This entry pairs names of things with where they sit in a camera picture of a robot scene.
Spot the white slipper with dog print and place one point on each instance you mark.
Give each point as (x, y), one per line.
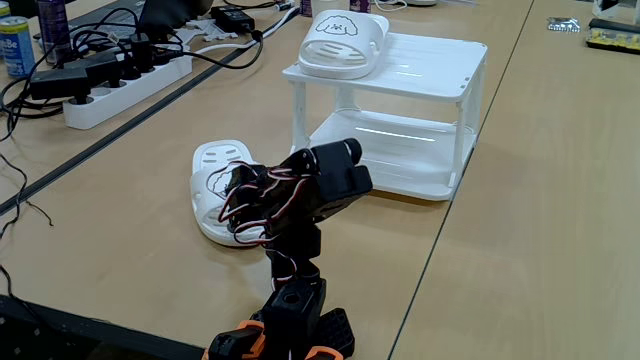
(207, 200)
(340, 42)

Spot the white shoe rack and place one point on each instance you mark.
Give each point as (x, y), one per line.
(425, 65)

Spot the white power strip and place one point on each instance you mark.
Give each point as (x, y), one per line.
(130, 92)

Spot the white printed plastic part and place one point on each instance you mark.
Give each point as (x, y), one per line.
(210, 32)

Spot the black power plug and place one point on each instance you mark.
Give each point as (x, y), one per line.
(141, 52)

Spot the black power adapter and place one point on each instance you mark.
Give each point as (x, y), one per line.
(232, 19)

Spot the black plug-in adapter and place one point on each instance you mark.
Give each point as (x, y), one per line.
(97, 67)
(60, 82)

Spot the white paper cup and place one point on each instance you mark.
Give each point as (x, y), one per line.
(325, 5)

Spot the tall purple drink can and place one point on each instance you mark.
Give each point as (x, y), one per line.
(54, 30)

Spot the blue drink can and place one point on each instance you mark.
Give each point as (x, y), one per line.
(17, 47)

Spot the silver foil wrapper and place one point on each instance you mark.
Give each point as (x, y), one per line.
(564, 24)

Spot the yellow and black box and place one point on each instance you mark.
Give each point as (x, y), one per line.
(612, 37)

